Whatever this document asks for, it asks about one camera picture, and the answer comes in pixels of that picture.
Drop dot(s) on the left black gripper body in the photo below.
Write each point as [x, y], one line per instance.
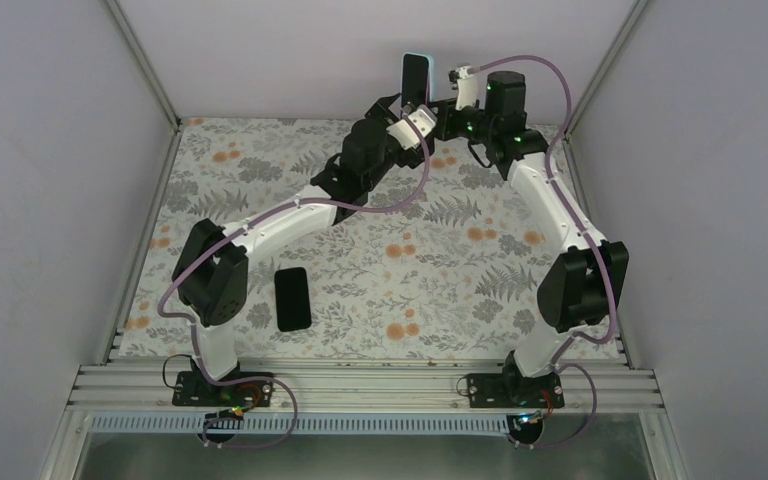
[414, 159]

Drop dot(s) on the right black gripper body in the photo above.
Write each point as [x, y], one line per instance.
[447, 130]

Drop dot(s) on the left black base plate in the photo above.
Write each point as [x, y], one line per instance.
[192, 389]

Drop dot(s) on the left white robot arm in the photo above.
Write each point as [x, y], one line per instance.
[211, 275]

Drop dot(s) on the black smartphone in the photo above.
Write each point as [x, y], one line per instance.
[414, 78]

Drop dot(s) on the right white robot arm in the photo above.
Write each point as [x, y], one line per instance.
[578, 298]

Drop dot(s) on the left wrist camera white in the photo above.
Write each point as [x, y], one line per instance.
[417, 125]

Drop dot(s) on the black phone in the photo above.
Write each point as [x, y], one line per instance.
[292, 297]

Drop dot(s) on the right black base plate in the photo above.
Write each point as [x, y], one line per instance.
[498, 391]

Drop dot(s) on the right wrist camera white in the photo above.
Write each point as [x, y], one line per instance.
[464, 81]

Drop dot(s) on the floral patterned table mat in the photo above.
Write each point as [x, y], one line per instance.
[451, 277]

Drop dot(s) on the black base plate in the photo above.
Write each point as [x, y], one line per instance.
[498, 391]
[192, 389]

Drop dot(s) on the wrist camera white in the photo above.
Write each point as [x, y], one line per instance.
[464, 81]
[417, 125]

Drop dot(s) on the aluminium rail base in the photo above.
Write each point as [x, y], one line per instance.
[400, 397]

